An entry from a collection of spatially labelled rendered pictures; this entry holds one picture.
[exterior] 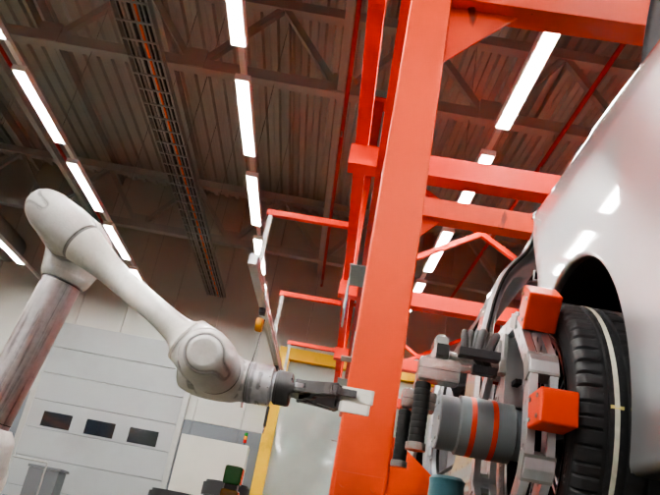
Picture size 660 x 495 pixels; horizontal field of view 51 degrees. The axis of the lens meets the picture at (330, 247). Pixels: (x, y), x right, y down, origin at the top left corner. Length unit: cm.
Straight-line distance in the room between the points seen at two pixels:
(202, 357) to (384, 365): 96
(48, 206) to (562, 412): 121
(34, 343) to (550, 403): 120
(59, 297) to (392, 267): 104
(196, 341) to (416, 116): 149
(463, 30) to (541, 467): 192
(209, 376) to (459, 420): 62
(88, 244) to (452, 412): 93
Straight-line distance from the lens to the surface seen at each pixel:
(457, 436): 168
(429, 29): 283
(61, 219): 172
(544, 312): 163
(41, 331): 184
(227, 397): 151
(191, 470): 1282
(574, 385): 151
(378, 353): 219
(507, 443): 169
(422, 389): 154
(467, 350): 155
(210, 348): 133
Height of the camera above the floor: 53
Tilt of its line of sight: 23 degrees up
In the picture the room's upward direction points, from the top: 11 degrees clockwise
